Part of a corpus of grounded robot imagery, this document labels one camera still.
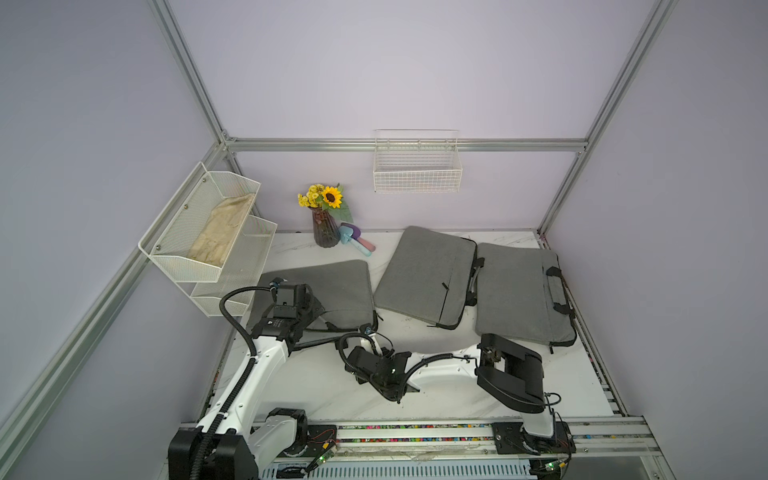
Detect dark glass vase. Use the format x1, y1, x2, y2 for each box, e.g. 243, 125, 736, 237
310, 208, 340, 248

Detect white two-tier mesh shelf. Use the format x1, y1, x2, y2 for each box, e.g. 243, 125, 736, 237
138, 164, 277, 317

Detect purple toy shovel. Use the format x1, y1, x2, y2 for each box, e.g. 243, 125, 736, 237
339, 222, 376, 253

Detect aluminium frame rails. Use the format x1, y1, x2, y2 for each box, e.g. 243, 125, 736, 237
0, 0, 679, 480

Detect grey laptop bag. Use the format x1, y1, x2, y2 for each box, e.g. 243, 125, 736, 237
475, 243, 577, 349
258, 260, 378, 337
374, 226, 484, 330

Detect white wire wall basket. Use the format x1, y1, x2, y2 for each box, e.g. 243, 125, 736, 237
373, 129, 463, 194

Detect yellow artificial sunflowers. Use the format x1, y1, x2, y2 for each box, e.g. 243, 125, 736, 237
297, 184, 354, 223

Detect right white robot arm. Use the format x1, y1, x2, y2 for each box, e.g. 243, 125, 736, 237
335, 333, 556, 440

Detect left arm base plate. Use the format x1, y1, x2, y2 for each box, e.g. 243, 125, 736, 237
279, 424, 338, 458

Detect black corrugated cable conduit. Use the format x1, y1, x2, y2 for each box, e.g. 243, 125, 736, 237
188, 284, 280, 480

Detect light blue toy shovel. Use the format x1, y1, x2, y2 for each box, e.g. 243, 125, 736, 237
338, 226, 372, 257

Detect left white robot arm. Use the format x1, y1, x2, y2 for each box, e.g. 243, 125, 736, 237
167, 279, 318, 479

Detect beige cloth in shelf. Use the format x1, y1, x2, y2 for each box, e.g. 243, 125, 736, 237
187, 193, 256, 267

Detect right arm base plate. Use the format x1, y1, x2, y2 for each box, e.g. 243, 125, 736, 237
491, 421, 576, 456

